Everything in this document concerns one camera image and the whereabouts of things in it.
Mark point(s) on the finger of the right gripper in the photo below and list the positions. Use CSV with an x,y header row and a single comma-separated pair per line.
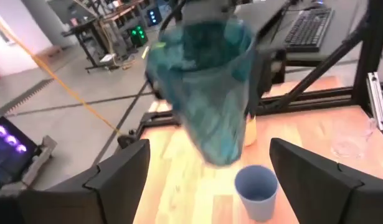
x,y
259,81
154,88

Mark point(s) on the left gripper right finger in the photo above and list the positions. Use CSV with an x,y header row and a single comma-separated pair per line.
x,y
328,193

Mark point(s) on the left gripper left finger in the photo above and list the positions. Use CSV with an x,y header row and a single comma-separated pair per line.
x,y
116,186

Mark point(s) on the teal translucent tumbler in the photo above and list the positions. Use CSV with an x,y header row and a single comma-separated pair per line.
x,y
203,93

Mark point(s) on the clear glass cup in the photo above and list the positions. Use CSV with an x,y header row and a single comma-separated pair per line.
x,y
350,140

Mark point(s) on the blue plastic cup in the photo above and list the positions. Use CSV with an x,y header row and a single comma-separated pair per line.
x,y
256,189

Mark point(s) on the computer tower blue lights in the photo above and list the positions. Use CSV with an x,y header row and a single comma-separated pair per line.
x,y
154,15

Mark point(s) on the computer tower green lights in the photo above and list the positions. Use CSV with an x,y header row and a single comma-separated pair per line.
x,y
137,35

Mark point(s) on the black keyboard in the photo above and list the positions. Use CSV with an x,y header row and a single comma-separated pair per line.
x,y
308,29

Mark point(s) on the black-legged workbench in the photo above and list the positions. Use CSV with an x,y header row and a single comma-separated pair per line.
x,y
91,31

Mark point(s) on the grey desk with keyboard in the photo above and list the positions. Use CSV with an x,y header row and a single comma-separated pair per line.
x,y
342,31

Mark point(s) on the lit computer on grey cart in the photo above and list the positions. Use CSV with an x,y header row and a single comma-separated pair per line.
x,y
10,149

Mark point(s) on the silver aluminium rail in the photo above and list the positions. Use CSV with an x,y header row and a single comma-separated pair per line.
x,y
378,99

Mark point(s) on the black table frame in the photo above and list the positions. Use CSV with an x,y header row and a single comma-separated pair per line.
x,y
373,46

